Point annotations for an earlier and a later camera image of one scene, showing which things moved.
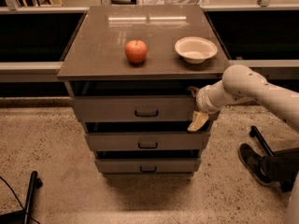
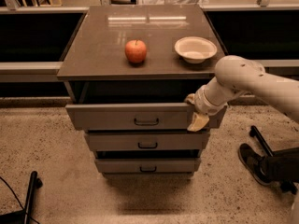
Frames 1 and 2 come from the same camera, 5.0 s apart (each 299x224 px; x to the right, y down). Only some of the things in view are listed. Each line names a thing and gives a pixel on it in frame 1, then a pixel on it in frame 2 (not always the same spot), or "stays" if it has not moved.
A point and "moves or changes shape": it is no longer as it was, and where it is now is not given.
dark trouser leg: x=282 y=166 stays
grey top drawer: x=133 y=108 moves or changes shape
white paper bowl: x=195 y=49 stays
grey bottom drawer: x=149 y=165 stays
